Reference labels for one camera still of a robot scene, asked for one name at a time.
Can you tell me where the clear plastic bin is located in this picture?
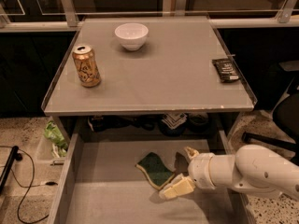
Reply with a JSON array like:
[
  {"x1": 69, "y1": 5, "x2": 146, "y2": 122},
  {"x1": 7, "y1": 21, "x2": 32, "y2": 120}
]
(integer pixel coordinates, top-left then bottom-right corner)
[{"x1": 36, "y1": 128, "x2": 66, "y2": 165}]

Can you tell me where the green yellow sponge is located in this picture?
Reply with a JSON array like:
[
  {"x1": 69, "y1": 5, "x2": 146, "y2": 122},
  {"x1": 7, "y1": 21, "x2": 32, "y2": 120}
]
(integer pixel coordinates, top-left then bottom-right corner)
[{"x1": 135, "y1": 152, "x2": 175, "y2": 190}]

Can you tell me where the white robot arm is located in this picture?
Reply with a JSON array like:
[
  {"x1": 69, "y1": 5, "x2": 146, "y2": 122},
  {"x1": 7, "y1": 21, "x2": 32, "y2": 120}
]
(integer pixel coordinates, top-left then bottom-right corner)
[{"x1": 159, "y1": 145, "x2": 299, "y2": 200}]

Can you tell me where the black snack packet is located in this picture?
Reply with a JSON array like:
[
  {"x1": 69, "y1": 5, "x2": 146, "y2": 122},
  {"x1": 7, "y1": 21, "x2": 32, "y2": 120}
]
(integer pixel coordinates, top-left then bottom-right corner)
[{"x1": 212, "y1": 59, "x2": 239, "y2": 83}]

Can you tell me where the black white patterned item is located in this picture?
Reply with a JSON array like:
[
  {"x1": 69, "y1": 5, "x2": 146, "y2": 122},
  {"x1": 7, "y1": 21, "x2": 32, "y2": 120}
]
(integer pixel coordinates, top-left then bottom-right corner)
[{"x1": 161, "y1": 113, "x2": 187, "y2": 130}]

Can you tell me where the grey open top drawer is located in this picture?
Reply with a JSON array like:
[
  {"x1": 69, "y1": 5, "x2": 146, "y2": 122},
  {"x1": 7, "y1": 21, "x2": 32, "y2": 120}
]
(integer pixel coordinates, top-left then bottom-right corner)
[{"x1": 47, "y1": 118, "x2": 256, "y2": 224}]

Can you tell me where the black cable on floor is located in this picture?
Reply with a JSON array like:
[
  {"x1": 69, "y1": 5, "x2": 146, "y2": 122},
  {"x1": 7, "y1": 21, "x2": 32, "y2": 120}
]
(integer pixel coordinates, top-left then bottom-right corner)
[{"x1": 0, "y1": 145, "x2": 59, "y2": 224}]

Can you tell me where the black bar stand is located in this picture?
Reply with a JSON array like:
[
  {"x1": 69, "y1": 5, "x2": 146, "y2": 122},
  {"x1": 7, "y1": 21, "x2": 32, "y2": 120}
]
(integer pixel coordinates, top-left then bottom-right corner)
[{"x1": 0, "y1": 146, "x2": 19, "y2": 194}]

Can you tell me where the white ceramic bowl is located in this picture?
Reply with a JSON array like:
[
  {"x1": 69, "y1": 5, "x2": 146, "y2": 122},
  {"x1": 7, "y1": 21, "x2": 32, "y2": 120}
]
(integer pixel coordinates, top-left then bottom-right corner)
[{"x1": 114, "y1": 22, "x2": 149, "y2": 51}]

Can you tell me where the black office chair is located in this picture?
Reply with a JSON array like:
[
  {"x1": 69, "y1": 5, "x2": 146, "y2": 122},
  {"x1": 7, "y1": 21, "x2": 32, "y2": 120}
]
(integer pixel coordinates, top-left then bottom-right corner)
[{"x1": 241, "y1": 59, "x2": 299, "y2": 165}]

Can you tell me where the metal railing frame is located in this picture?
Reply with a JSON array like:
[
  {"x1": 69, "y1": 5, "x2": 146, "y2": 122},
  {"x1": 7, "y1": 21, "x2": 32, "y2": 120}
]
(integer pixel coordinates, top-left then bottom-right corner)
[{"x1": 0, "y1": 0, "x2": 298, "y2": 32}]

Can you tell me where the grey cabinet counter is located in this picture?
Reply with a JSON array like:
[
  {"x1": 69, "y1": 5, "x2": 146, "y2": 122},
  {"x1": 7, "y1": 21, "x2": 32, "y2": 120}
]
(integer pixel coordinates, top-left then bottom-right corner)
[{"x1": 43, "y1": 17, "x2": 255, "y2": 117}]

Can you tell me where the green plastic bag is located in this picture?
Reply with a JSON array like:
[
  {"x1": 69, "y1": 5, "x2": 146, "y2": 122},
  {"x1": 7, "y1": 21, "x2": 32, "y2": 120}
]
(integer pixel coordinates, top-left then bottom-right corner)
[{"x1": 44, "y1": 120, "x2": 68, "y2": 158}]

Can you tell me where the gold soda can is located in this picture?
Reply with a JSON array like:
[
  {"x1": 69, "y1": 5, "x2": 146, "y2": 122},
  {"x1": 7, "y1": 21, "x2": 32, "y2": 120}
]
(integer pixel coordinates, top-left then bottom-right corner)
[{"x1": 72, "y1": 44, "x2": 101, "y2": 88}]

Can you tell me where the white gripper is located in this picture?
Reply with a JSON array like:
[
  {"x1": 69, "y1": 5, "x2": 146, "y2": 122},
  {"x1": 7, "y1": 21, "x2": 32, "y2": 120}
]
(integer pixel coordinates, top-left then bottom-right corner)
[{"x1": 159, "y1": 147, "x2": 215, "y2": 200}]

